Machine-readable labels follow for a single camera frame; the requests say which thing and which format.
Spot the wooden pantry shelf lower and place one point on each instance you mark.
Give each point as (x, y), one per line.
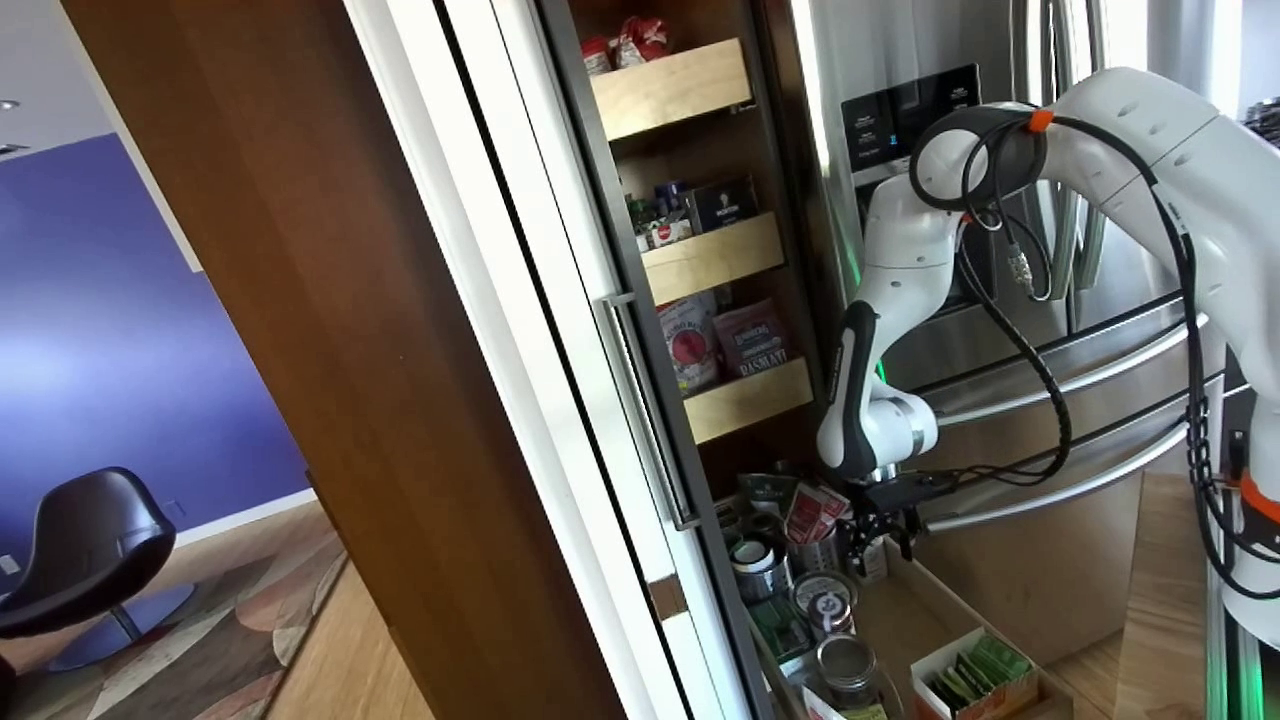
(751, 402)

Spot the dark glass jar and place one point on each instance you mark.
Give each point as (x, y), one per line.
(756, 568)

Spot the black swivel chair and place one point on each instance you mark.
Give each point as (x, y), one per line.
(97, 545)

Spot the green tea bag box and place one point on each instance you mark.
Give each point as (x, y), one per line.
(973, 676)

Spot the wooden pantry shelf middle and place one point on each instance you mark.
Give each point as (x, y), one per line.
(714, 257)

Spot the red snack packet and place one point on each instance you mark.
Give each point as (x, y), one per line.
(813, 526)

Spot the big round tin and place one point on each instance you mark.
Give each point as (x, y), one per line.
(851, 673)

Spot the red packet on shelf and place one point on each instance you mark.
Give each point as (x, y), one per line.
(691, 343)

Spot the wooden pantry shelf upper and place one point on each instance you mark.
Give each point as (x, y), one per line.
(668, 88)

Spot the stainless steel refrigerator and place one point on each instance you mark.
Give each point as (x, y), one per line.
(1058, 350)

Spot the white lidded jar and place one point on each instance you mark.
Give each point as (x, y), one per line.
(826, 605)

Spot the dark pantry cabinet door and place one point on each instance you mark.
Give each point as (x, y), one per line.
(477, 100)

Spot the wooden pantry shelf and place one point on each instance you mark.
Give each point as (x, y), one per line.
(751, 402)
(714, 257)
(668, 88)

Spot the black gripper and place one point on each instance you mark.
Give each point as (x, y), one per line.
(883, 513)

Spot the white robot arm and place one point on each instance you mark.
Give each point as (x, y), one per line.
(1160, 167)

